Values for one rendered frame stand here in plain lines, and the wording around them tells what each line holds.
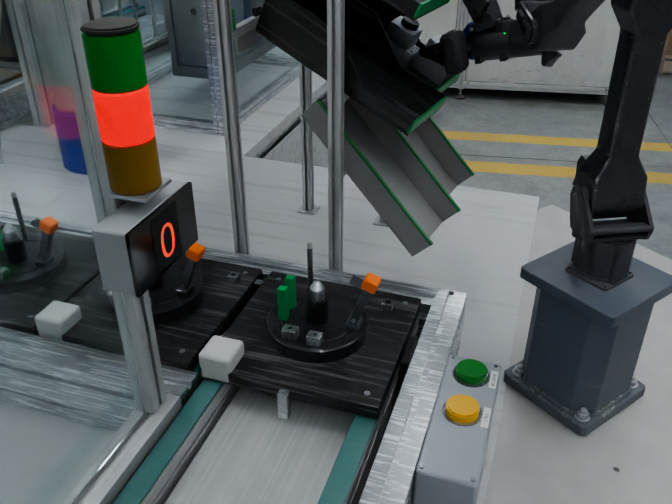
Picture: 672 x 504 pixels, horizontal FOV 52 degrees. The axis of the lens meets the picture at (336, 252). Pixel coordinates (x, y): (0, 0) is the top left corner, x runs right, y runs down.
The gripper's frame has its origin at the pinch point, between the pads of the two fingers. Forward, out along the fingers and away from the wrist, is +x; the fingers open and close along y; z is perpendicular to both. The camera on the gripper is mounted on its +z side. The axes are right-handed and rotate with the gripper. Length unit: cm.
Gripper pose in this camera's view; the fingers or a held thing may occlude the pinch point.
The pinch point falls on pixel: (444, 47)
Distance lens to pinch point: 120.5
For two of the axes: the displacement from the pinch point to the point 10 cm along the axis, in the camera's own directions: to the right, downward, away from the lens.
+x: -8.2, -0.6, 5.7
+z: -1.9, -9.1, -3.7
